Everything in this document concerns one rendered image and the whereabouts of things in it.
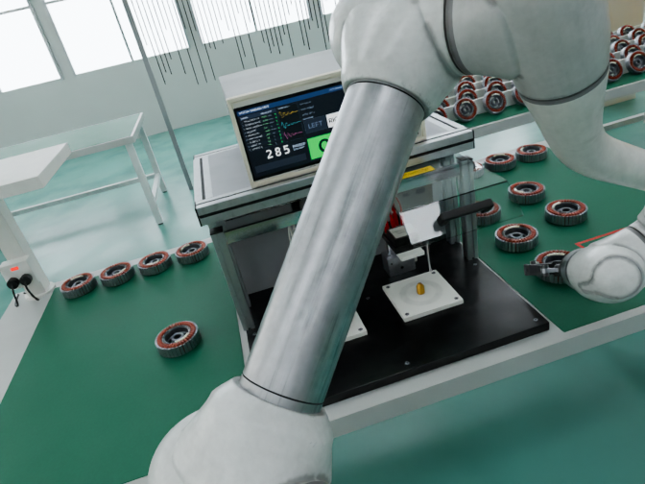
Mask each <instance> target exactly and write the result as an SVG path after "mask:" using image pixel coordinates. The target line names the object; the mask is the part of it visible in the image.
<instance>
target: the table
mask: <svg viewBox="0 0 645 484"><path fill-rule="evenodd" d="M624 31H625V32H624ZM625 34H627V35H628V40H629V41H630V40H633V39H635V41H634V44H630V43H629V41H627V40H626V39H624V38H621V36H624V35H625ZM642 39H643V41H642ZM610 41H611V43H610V52H609V69H610V70H611V71H609V77H608V83H607V89H606V96H605V102H606V101H609V100H613V99H616V98H620V97H623V96H627V95H630V94H634V93H637V92H640V91H644V90H645V43H644V42H645V21H644V22H643V23H642V24H641V28H639V27H638V28H634V26H631V25H630V24H626V25H623V26H622V27H621V28H619V29H618V31H617V35H615V34H614V33H613V32H611V34H610ZM643 44H644V46H643V47H644V48H643V51H642V50H641V48H640V47H639V46H640V45H643ZM618 45H619V47H618ZM620 49H621V50H622V51H621V50H620ZM619 51H621V53H620V54H621V55H620V56H621V57H620V58H621V60H622V59H626V60H625V65H626V68H627V67H628V68H627V69H628V71H629V73H625V74H623V68H622V67H623V66H621V65H622V64H621V62H620V61H618V60H617V59H616V58H615V55H614V54H613V53H615V52H619ZM628 53H629V54H628ZM633 59H634V60H633ZM619 62H620V63H619ZM640 64H641V65H640ZM638 65H640V67H637V66H638ZM612 73H613V74H614V75H613V76H612V75H611V74H612ZM472 76H474V75H469V76H463V77H462V79H461V80H460V81H459V82H458V83H457V84H456V87H455V95H456V99H455V102H456V103H455V105H454V108H453V112H454V114H455V115H454V116H455V117H456V118H457V119H458V120H456V121H454V122H456V123H458V124H460V125H462V126H465V127H468V128H470V129H472V130H474V139H475V138H478V137H482V136H485V135H489V134H492V133H498V132H502V131H505V130H508V129H511V128H515V127H518V126H522V125H525V124H529V123H532V122H536V121H535V120H534V118H533V116H532V114H531V113H530V112H529V111H528V109H527V107H526V106H525V104H524V103H523V101H522V100H521V98H520V97H519V95H518V92H517V90H516V88H515V85H514V82H513V80H509V81H512V82H511V89H512V90H513V92H512V97H513V99H514V102H516V103H515V104H514V105H511V106H507V107H506V105H507V100H506V99H507V98H505V97H506V96H505V94H504V93H502V92H503V91H507V90H508V89H507V87H506V86H505V84H503V80H501V79H499V78H494V77H489V76H481V81H482V88H485V96H484V98H483V107H484V109H485V110H486V112H484V113H480V114H477V110H478V108H477V105H476V104H475V102H474V101H472V100H475V99H478V95H476V94H477V93H476V92H475V91H474V90H476V86H474V84H473V83H476V81H475V78H473V77H472ZM489 81H490V83H489ZM462 87H463V88H464V89H463V90H461V88H462ZM466 87H467V88H466ZM493 87H495V89H494V90H491V89H492V88H493ZM464 95H465V96H466V97H464V98H463V96H464ZM468 96H469V97H470V98H469V97H468ZM491 97H494V98H493V99H490V98H491ZM496 98H497V99H496ZM445 100H446V99H444V100H443V101H442V102H441V105H442V106H441V105H440V106H439V107H438V109H437V110H436V111H434V113H437V114H438V115H440V116H442V117H445V118H448V117H447V113H446V111H445V109H444V108H446V107H450V105H449V102H447V100H446V101H445ZM498 100H499V103H498ZM493 101H495V103H494V102H493ZM473 102H474V103H473ZM461 105H465V106H464V107H462V108H461ZM497 105H498V107H497V108H495V106H497ZM467 106H468V107H467ZM464 109H466V111H464ZM468 112H469V115H465V114H467V113H468ZM476 114H477V115H476ZM642 120H644V112H643V113H639V114H637V115H633V116H630V117H627V118H623V119H620V120H616V121H613V122H609V123H607V124H603V127H604V130H605V132H606V131H609V130H613V129H616V128H620V127H623V126H626V125H630V124H632V123H636V122H639V121H642Z"/></svg>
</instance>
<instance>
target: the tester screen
mask: <svg viewBox="0 0 645 484"><path fill-rule="evenodd" d="M345 96H346V95H345V93H344V90H343V85H337V86H333V87H330V88H326V89H322V90H318V91H315V92H311V93H307V94H303V95H300V96H296V97H293V98H289V99H285V100H281V101H277V102H273V103H270V104H267V105H263V106H259V107H255V108H251V109H245V110H241V111H237V115H238V119H239V122H240V126H241V129H242V133H243V136H244V139H245V142H246V146H247V149H248V153H249V156H250V160H251V166H252V169H253V173H254V175H255V177H256V178H257V177H261V176H265V175H268V174H272V173H274V172H278V171H282V170H285V169H289V168H292V167H296V166H300V165H302V164H306V163H309V162H313V161H316V160H320V159H322V157H319V158H315V159H311V156H310V151H309V147H308V142H307V139H308V138H312V137H316V136H319V135H323V134H327V133H331V132H332V130H333V127H331V128H327V129H323V130H320V131H316V132H312V133H306V131H305V128H304V123H303V121H305V120H308V119H312V118H316V117H320V116H323V115H327V114H330V113H334V112H337V111H340V108H341V105H342V103H343V101H344V98H345ZM289 143H290V146H291V150H292V154H290V155H286V156H282V157H276V158H272V159H269V160H266V156H265V152H264V150H268V149H272V148H274V147H278V146H282V145H285V144H289ZM304 153H305V154H306V158H307V159H306V160H302V161H299V162H295V163H291V164H288V165H284V166H281V167H277V168H274V169H271V170H267V171H264V172H260V173H256V171H255V166H259V165H262V164H266V163H270V162H273V161H277V160H281V159H284V158H287V157H293V156H297V155H300V154H304Z"/></svg>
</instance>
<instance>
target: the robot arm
mask: <svg viewBox="0 0 645 484"><path fill-rule="evenodd" d="M610 34H611V23H610V15H609V1H608V0H339V2H338V3H337V5H336V6H335V8H334V11H333V13H332V15H331V19H330V24H329V42H330V47H331V50H332V53H333V55H334V58H335V60H336V62H337V63H338V64H339V65H340V67H341V68H342V70H341V79H342V85H343V90H344V93H345V95H346V96H345V98H344V101H343V103H342V105H341V108H340V111H339V113H338V116H337V119H336V122H335V124H334V127H333V130H332V132H331V135H330V137H329V139H328V142H327V145H326V148H325V150H324V153H323V156H322V160H321V163H320V165H319V168H318V171H317V174H316V176H315V179H314V181H313V183H312V186H311V189H310V191H309V194H308V197H307V200H306V202H305V205H304V208H303V210H302V213H301V215H300V217H299V222H298V224H297V227H296V230H295V233H294V235H293V238H292V241H291V243H290V246H289V249H288V251H287V254H286V256H285V259H284V261H283V264H282V267H281V269H280V272H279V275H278V277H277V280H276V283H275V287H274V290H273V293H272V295H271V297H270V300H269V302H268V305H267V308H266V311H265V313H264V316H263V319H262V321H261V324H260V327H259V329H258V331H257V334H256V337H255V339H254V342H253V345H252V347H251V352H250V354H249V357H248V360H247V362H246V365H245V368H244V371H243V373H242V375H241V376H235V377H234V378H232V379H230V380H228V381H227V382H225V383H223V384H221V385H220V386H218V387H217V388H216V389H214V390H213V391H212V392H211V394H210V396H209V397H208V399H207V401H206V402H205V403H204V405H203V406H202V407H201V409H200V410H198V411H196V412H194V413H192V414H190V415H189V416H187V417H185V418H184V419H183V420H181V421H180V422H179V423H177V424H176V425H175V426H174V427H173V428H172V429H171V430H170V431H169V432H168V433H167V434H166V436H165V437H164V438H163V439H162V441H161V442H160V444H159V445H158V447H157V449H156V451H155V454H154V456H153V459H152V462H151V465H150V468H149V473H148V484H331V480H332V444H333V439H334V434H333V430H332V427H331V424H330V421H329V419H328V416H327V413H326V411H325V409H324V408H323V402H324V399H325V396H326V393H327V390H328V387H329V385H330V382H331V379H332V376H333V374H334V371H335V369H336V366H337V363H338V360H339V357H340V354H341V351H342V349H343V346H344V343H345V340H346V336H347V333H348V331H349V328H350V325H351V322H352V319H353V316H354V314H355V311H356V308H357V305H358V302H359V300H360V297H361V295H362V292H363V289H364V286H365V283H366V280H367V278H368V275H369V272H370V267H371V264H372V262H373V260H374V257H375V254H376V251H377V248H378V245H379V243H380V240H381V237H382V234H383V231H384V228H385V226H386V224H387V221H388V218H389V215H390V212H391V209H392V206H393V204H394V199H395V196H396V193H397V190H398V188H399V186H400V183H401V180H402V177H403V174H404V171H405V169H406V166H407V163H408V160H409V157H410V154H411V153H412V150H413V147H414V144H415V141H416V138H417V135H418V131H419V128H420V125H421V122H422V121H423V120H425V119H426V118H427V117H429V116H430V115H431V114H432V113H433V112H434V111H436V110H437V109H438V107H439V106H440V104H441V102H442V101H443V100H444V99H445V97H446V96H447V95H448V94H449V93H450V91H451V90H452V89H453V88H454V87H455V86H456V84H457V83H458V82H459V81H460V80H461V79H462V77H463V76H469V75H479V76H489V77H494V78H499V79H505V80H513V82H514V85H515V88H516V90H517V92H518V95H519V97H520V98H521V100H522V101H523V103H524V104H525V106H526V107H527V109H528V111H529V112H530V113H531V114H532V116H533V118H534V120H535V121H536V123H537V126H538V127H539V129H540V131H541V133H542V135H543V137H544V139H545V140H546V142H547V144H548V146H549V147H550V149H551V150H552V152H553V153H554V154H555V156H556V157H557V158H558V159H559V160H560V161H561V162H562V163H563V164H564V165H566V166H567V167H568V168H570V169H571V170H573V171H575V172H577V173H578V174H581V175H583V176H586V177H588V178H591V179H594V180H597V181H602V182H609V183H614V184H618V185H622V186H627V187H630V188H635V189H639V190H644V191H645V149H642V148H639V147H636V146H633V145H632V144H629V143H626V142H623V141H621V140H618V139H615V138H613V137H612V136H610V135H608V134H607V133H606V132H605V130H604V127H603V113H604V104H605V96H606V89H607V83H608V77H609V49H610ZM524 274H525V276H542V277H548V276H550V275H554V276H555V277H562V278H563V280H564V282H565V283H566V284H567V285H568V286H569V287H571V288H572V289H574V290H576V291H577V292H578V293H579V294H580V295H582V296H584V297H585V298H587V299H590V300H592V301H595V302H598V303H621V302H624V301H627V300H629V299H631V298H633V297H634V296H636V295H637V294H638V293H639V292H640V291H641V290H642V289H643V288H644V287H645V206H644V208H643V209H642V210H641V212H640V213H639V214H638V215H637V220H636V221H635V222H634V223H632V224H631V225H629V226H627V227H626V228H624V229H622V230H620V231H618V232H616V233H614V234H612V235H609V236H607V237H605V238H603V239H600V240H598V241H596V242H593V243H590V244H589V245H588V246H587V247H585V248H580V249H577V250H574V251H572V252H570V253H569V254H567V255H566V256H565V257H564V258H563V259H562V261H553V262H552V263H539V262H536V261H535V260H532V261H530V264H524Z"/></svg>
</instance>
